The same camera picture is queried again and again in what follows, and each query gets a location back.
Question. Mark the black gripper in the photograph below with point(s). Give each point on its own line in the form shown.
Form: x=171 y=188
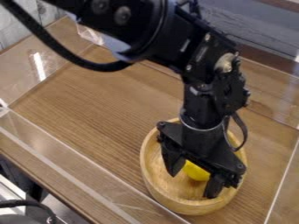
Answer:
x=203 y=145

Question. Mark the yellow lemon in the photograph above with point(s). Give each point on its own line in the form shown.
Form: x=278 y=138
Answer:
x=195 y=172

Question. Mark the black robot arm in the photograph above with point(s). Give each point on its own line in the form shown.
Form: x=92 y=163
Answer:
x=158 y=31

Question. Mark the brown wooden bowl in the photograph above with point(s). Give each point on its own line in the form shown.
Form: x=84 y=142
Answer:
x=180 y=193

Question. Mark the clear acrylic tray wall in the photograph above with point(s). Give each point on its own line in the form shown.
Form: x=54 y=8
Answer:
x=74 y=124

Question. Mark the clear acrylic corner bracket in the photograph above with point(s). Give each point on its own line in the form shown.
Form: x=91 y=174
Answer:
x=90 y=35

